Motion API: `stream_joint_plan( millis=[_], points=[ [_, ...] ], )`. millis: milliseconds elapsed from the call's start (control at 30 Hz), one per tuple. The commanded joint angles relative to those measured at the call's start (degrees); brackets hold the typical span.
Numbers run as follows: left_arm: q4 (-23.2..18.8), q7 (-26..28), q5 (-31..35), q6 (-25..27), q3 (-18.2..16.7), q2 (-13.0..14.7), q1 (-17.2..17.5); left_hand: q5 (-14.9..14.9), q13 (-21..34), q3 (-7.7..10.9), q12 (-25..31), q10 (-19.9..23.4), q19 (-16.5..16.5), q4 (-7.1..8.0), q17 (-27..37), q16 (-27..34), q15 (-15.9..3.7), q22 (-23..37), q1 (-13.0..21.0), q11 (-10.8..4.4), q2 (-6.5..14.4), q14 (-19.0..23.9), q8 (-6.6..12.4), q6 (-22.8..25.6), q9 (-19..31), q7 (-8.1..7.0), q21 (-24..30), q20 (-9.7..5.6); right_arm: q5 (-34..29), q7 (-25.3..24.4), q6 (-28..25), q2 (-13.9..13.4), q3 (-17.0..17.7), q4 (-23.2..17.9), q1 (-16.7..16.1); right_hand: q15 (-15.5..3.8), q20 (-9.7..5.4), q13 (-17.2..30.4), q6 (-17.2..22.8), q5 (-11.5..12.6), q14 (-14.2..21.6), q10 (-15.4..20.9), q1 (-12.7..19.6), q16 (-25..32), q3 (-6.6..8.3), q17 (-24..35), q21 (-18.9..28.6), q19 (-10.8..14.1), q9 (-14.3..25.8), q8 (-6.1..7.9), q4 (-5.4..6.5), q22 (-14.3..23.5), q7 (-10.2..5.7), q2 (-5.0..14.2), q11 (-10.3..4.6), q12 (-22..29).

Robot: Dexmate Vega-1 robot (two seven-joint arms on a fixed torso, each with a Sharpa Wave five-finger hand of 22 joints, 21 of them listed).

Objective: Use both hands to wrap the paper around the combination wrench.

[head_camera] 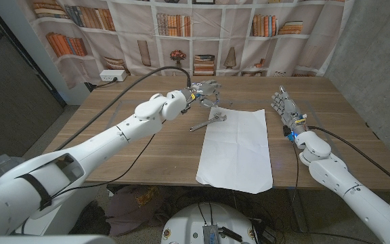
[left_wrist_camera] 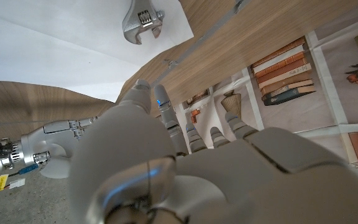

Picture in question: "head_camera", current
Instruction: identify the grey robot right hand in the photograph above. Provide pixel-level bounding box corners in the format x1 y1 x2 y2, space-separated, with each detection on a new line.
271 85 307 135

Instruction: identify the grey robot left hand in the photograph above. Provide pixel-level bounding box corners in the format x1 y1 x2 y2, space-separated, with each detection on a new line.
190 79 222 108

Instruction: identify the silver adjustable wrench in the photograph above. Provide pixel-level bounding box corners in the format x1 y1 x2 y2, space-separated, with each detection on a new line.
189 113 228 132

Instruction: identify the white paper sheet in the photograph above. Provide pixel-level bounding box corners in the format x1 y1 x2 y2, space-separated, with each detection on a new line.
195 106 275 195

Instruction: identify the white power strip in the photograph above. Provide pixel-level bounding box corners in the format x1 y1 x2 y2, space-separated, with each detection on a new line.
99 69 128 83

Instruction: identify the white robot torso base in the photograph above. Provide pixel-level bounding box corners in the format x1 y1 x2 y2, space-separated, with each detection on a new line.
160 202 259 244

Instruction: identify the purple cloth on floor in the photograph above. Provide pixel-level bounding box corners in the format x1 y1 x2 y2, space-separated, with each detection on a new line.
105 185 169 237

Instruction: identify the grey finned electronics module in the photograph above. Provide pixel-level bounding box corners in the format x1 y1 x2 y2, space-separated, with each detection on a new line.
202 224 219 244

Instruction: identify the white robot chest shell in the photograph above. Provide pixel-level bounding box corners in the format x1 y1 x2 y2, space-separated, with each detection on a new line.
0 235 116 244

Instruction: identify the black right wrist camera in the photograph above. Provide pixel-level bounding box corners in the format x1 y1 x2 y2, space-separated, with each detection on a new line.
282 125 296 142

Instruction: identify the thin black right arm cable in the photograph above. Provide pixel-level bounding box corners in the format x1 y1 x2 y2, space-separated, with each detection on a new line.
291 142 300 235

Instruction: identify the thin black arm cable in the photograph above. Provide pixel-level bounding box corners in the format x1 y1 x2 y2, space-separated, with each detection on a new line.
51 134 155 201
291 142 300 235

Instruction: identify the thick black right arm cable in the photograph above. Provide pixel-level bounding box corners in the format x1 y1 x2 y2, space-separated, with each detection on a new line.
307 125 390 194

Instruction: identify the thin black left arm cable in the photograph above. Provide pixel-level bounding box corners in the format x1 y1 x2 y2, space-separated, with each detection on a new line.
51 134 155 201

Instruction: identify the black power plug cable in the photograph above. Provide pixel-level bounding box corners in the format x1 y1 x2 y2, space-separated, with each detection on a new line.
83 77 118 93

